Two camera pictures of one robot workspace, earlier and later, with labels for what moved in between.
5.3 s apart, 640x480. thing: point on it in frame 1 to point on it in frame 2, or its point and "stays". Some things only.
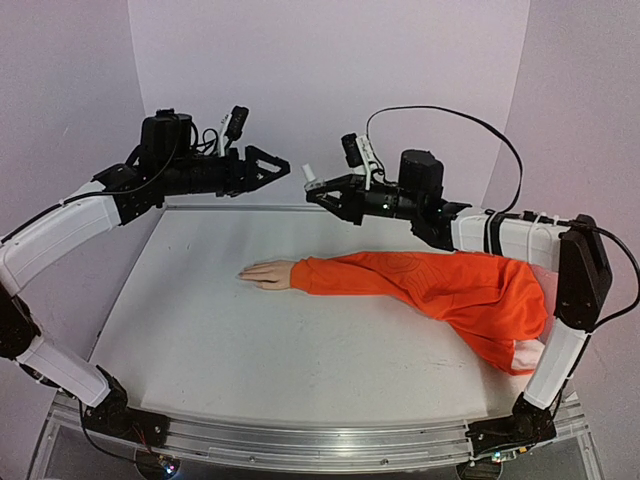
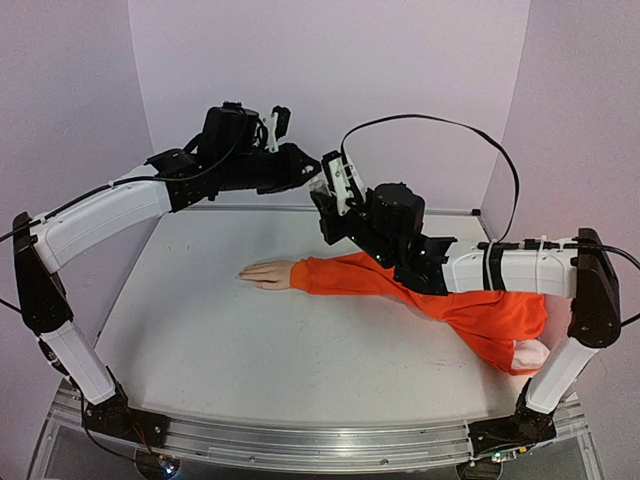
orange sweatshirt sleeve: (494, 301) stays
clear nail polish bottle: (312, 181) stays
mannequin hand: (269, 275) stays
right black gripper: (357, 200) to (331, 220)
